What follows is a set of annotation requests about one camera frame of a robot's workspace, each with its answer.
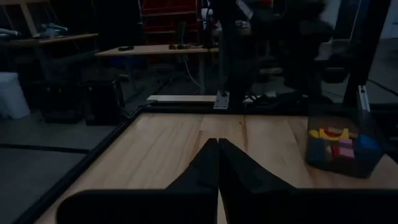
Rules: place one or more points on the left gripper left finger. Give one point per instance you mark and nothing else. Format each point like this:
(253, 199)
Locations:
(171, 205)

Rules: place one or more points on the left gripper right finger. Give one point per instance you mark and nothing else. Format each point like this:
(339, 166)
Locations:
(280, 205)

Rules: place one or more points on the blue wooden block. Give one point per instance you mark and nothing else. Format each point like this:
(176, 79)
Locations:
(368, 145)
(315, 152)

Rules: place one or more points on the orange-red wooden block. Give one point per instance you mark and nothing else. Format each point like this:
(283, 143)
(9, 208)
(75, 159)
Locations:
(335, 151)

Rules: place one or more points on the yellow arch block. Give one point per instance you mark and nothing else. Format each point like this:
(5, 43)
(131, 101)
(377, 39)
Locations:
(320, 134)

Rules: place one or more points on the red wooden bar block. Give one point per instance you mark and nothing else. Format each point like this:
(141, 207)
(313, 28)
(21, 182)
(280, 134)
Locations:
(333, 130)

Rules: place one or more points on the dark grey plastic tray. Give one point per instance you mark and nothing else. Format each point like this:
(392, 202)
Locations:
(342, 168)

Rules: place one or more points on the pink wooden block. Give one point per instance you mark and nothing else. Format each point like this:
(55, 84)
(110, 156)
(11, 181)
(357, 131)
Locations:
(346, 152)

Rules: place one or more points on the long wooden workbench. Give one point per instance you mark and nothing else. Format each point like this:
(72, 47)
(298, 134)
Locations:
(149, 49)

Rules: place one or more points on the red shelving unit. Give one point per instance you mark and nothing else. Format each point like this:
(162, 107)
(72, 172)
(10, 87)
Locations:
(168, 15)

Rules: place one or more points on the white plastic bin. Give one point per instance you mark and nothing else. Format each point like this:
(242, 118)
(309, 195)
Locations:
(12, 96)

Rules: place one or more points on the wooden shelf table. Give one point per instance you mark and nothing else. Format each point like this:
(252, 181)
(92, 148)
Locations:
(62, 39)

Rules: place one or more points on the silver metal bracket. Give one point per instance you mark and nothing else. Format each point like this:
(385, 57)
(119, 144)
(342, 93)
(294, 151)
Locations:
(221, 101)

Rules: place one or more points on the black aluminium rig frame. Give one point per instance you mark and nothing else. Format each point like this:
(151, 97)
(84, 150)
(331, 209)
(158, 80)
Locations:
(231, 46)

